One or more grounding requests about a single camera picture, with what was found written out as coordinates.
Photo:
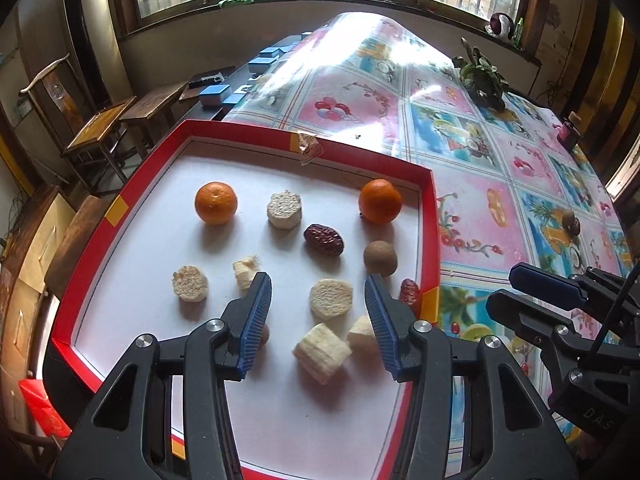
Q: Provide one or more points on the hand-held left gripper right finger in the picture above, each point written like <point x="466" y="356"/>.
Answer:
<point x="380" y="325"/>

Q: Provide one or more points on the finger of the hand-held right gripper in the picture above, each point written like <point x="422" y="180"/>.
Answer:
<point x="520" y="310"/>
<point x="542" y="279"/>

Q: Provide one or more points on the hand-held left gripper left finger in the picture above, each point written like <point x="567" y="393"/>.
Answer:
<point x="255" y="320"/>

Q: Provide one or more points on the brown longan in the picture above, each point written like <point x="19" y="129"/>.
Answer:
<point x="380" y="258"/>
<point x="264" y="336"/>
<point x="566" y="220"/>

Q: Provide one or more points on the small pale cane chunk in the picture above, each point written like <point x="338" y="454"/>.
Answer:
<point x="360" y="336"/>

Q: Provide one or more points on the dark red date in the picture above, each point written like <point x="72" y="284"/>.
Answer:
<point x="576" y="226"/>
<point x="324" y="239"/>
<point x="410" y="292"/>

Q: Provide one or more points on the frayed pale cane chunk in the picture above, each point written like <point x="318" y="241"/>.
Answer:
<point x="245" y="274"/>

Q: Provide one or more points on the round pale cob slice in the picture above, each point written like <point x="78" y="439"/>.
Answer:
<point x="285" y="210"/>
<point x="190" y="283"/>
<point x="331" y="299"/>

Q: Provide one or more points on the ridged pale cane chunk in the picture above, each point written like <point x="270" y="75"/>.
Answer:
<point x="320" y="360"/>

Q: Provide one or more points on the orange mandarin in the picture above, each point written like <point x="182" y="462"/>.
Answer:
<point x="380" y="201"/>
<point x="216" y="202"/>

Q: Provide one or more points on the red cardboard tray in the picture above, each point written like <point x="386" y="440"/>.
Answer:
<point x="150" y="240"/>

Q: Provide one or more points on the printed plastic tablecloth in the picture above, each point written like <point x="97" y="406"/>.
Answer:
<point x="475" y="160"/>

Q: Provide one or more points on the purple jar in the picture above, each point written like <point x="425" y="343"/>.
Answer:
<point x="570" y="130"/>

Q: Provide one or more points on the crumpled clear tape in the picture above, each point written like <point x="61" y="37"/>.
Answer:
<point x="307" y="147"/>

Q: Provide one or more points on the brown chair back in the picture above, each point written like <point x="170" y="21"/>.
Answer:
<point x="75" y="245"/>

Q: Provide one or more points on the green potted plant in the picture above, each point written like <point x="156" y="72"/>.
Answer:
<point x="482" y="80"/>

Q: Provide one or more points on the group of blue tiles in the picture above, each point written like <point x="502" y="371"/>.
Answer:
<point x="214" y="94"/>

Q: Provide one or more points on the red plastic bag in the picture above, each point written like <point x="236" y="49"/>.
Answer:
<point x="42" y="410"/>

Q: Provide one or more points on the small wooden side table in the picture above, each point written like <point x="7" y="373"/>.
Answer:
<point x="150" y="105"/>

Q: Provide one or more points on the black flat device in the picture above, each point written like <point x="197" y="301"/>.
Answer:
<point x="205" y="78"/>

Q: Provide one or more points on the wooden armchair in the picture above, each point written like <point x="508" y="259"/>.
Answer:
<point x="95" y="130"/>

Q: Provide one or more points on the green bottle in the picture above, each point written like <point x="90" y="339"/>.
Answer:
<point x="519" y="30"/>

